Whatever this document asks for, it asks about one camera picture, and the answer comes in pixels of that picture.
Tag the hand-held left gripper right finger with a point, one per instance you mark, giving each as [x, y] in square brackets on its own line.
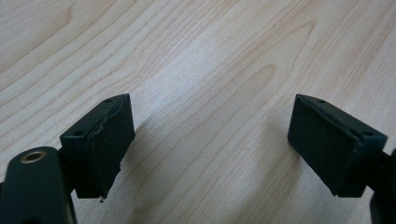
[333, 146]

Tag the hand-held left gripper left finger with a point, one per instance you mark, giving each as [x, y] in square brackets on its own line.
[99, 146]

